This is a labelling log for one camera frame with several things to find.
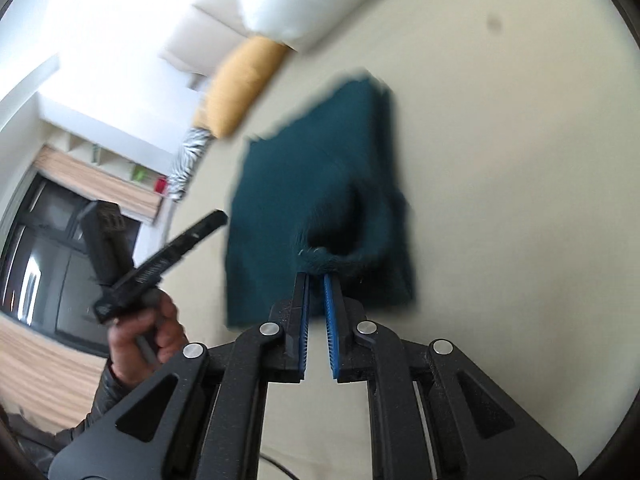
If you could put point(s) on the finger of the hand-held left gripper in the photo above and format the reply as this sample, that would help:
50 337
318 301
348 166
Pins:
190 237

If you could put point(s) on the beige padded headboard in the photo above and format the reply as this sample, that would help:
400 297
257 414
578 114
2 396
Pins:
200 35

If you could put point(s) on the red box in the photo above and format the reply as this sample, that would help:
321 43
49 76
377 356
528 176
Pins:
160 184

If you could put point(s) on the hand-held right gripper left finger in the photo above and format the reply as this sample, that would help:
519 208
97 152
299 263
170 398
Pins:
302 332

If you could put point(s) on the dark green sweater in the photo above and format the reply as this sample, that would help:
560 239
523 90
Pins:
300 180

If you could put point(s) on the white wall shelf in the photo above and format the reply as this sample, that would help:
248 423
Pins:
110 157

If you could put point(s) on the person's left hand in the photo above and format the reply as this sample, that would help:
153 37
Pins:
165 335

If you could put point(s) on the yellow pillow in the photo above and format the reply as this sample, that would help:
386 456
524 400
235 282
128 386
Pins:
235 85

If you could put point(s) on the green container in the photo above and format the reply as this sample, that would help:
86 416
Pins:
139 175

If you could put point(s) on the person's left forearm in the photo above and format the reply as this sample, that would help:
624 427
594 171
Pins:
105 402

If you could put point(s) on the zebra print pillow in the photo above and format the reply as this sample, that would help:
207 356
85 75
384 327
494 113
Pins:
187 160

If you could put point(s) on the beige striped curtain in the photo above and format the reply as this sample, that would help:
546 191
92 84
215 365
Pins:
100 185

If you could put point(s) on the white folded duvet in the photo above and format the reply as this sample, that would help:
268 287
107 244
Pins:
300 0

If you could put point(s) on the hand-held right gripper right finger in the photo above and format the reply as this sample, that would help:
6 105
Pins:
331 332

